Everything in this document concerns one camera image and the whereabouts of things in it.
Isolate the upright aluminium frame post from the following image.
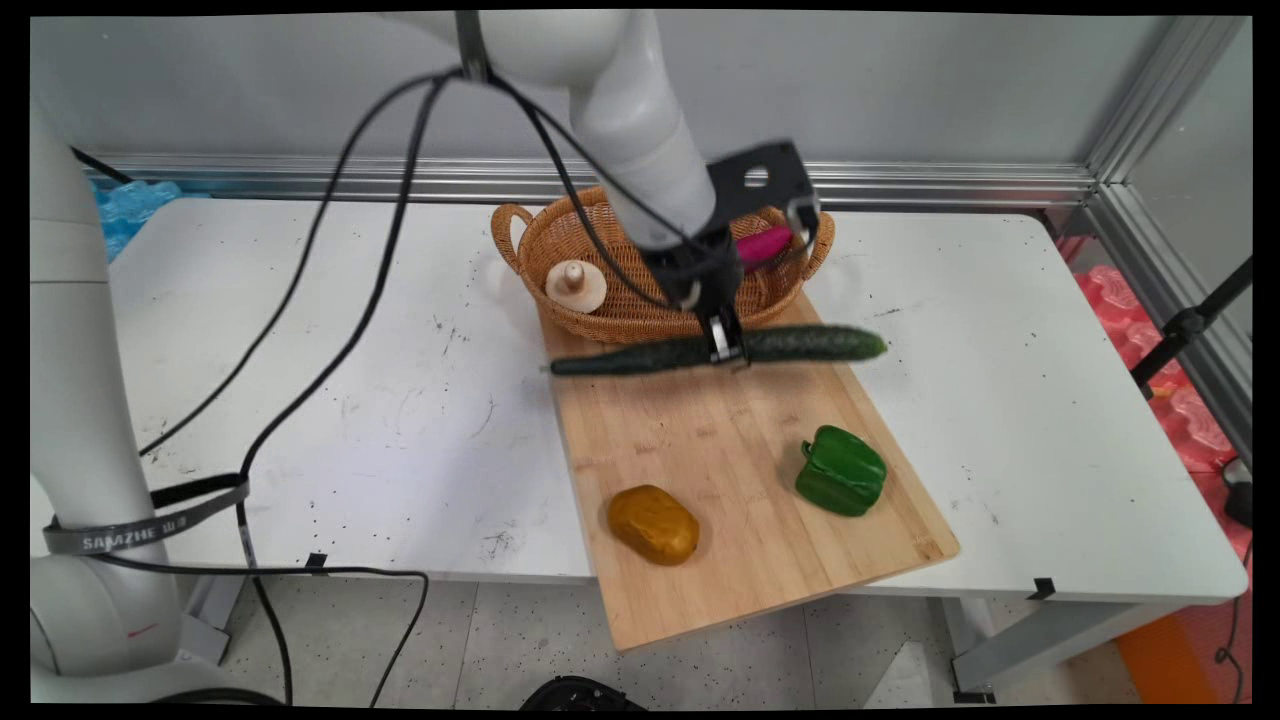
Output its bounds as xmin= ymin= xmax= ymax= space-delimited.
xmin=1084 ymin=15 xmax=1251 ymax=189

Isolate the horizontal aluminium frame rail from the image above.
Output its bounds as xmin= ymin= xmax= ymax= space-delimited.
xmin=75 ymin=150 xmax=1101 ymax=213

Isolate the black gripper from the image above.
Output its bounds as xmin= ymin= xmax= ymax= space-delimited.
xmin=639 ymin=233 xmax=752 ymax=368

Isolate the black printed velcro strap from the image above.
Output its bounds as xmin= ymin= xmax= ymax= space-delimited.
xmin=41 ymin=472 xmax=252 ymax=558

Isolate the red foam mat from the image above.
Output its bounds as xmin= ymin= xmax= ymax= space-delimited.
xmin=1056 ymin=233 xmax=1253 ymax=563

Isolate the black tripod stand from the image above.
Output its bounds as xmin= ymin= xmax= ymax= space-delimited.
xmin=1129 ymin=257 xmax=1253 ymax=402

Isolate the brown potato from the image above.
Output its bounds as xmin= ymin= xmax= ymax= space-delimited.
xmin=606 ymin=484 xmax=702 ymax=568

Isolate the black power adapter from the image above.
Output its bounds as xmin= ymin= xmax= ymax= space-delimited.
xmin=1221 ymin=458 xmax=1253 ymax=531

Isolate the woven wicker basket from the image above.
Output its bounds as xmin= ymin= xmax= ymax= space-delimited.
xmin=491 ymin=184 xmax=837 ymax=347

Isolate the beige toy mushroom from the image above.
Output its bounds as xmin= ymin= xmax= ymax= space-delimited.
xmin=545 ymin=260 xmax=610 ymax=316

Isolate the long dark green cucumber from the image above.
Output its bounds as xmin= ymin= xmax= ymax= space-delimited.
xmin=547 ymin=324 xmax=889 ymax=379

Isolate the green bell pepper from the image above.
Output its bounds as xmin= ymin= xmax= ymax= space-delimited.
xmin=795 ymin=425 xmax=889 ymax=519

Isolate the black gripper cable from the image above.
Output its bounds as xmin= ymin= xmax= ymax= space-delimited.
xmin=515 ymin=98 xmax=701 ymax=309

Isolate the black looping floor cable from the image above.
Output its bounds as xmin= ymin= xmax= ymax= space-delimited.
xmin=88 ymin=552 xmax=431 ymax=707

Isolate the black round floor object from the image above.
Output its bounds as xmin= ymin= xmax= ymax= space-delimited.
xmin=519 ymin=675 xmax=648 ymax=711

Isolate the black camera cable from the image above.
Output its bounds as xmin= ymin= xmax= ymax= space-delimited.
xmin=484 ymin=72 xmax=819 ymax=271

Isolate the grey table leg frame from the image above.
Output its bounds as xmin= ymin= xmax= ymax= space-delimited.
xmin=938 ymin=596 xmax=1193 ymax=704

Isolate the wrist camera with black bracket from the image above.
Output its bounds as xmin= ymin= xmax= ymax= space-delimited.
xmin=704 ymin=139 xmax=823 ymax=263

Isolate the blue foam mat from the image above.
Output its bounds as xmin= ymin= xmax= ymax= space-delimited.
xmin=94 ymin=179 xmax=184 ymax=265

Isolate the grey table leg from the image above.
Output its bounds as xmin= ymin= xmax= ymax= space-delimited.
xmin=178 ymin=571 xmax=247 ymax=667

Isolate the wooden cutting board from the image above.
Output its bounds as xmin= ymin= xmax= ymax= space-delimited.
xmin=538 ymin=290 xmax=962 ymax=654

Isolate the slanted aluminium side rail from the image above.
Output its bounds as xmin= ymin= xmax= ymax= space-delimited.
xmin=1084 ymin=183 xmax=1253 ymax=469

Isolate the thin black floor cable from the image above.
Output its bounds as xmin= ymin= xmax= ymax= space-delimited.
xmin=1213 ymin=538 xmax=1253 ymax=701

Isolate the orange floor mat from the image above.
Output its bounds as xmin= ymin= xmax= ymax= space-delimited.
xmin=1113 ymin=608 xmax=1219 ymax=705

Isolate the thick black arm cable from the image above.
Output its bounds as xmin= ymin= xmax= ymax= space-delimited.
xmin=234 ymin=72 xmax=453 ymax=705

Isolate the purple sweet potato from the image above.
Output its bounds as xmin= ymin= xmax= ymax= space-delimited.
xmin=735 ymin=225 xmax=797 ymax=272

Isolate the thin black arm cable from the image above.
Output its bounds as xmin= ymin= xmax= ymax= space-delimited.
xmin=138 ymin=68 xmax=467 ymax=459

